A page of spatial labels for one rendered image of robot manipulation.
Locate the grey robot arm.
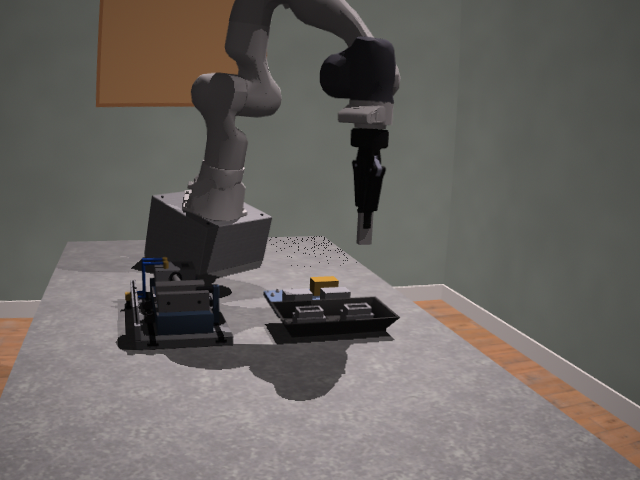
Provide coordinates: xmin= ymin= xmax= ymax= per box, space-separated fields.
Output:
xmin=182 ymin=0 xmax=401 ymax=221

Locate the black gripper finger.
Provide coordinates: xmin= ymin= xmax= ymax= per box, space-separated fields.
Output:
xmin=352 ymin=156 xmax=363 ymax=244
xmin=357 ymin=155 xmax=386 ymax=245

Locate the orange-yellow block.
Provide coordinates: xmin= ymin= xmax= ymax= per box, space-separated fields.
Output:
xmin=310 ymin=276 xmax=339 ymax=296

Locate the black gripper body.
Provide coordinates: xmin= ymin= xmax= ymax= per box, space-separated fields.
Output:
xmin=351 ymin=128 xmax=389 ymax=175

